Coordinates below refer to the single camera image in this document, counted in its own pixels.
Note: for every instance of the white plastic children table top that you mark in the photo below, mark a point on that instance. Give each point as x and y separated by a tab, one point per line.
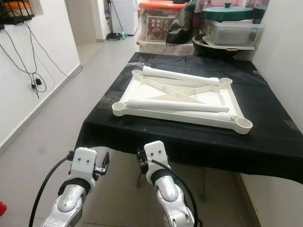
142	92

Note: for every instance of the black tablecloth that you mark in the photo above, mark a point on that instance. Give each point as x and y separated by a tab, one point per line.
194	151

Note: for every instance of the clear tape patch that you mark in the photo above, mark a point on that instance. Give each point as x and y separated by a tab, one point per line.
110	98

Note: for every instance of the black power adapter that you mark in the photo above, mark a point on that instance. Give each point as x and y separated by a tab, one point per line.
37	82

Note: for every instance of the beige patterned cloth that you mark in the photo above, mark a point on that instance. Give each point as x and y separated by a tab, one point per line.
161	48

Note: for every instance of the black floor gadget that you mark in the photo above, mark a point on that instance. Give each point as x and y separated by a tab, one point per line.
116	35

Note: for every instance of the black round pan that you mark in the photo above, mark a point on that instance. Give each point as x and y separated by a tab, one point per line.
210	51

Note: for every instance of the white cabinet appliance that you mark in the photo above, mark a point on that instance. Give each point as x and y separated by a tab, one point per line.
125	16

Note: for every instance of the clear plastic storage box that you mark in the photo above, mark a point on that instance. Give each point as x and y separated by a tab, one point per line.
236	33

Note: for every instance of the green round pot lid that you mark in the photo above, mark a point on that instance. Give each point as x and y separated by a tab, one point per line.
227	13

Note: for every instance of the grey framed picture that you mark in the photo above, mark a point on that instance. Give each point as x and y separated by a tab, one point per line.
260	4

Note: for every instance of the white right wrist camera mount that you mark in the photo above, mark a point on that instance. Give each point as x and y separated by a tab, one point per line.
156	153

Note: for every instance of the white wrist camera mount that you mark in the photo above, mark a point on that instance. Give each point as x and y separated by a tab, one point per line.
83	165
156	153

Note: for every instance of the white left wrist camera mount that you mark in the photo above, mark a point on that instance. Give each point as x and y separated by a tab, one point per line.
83	165

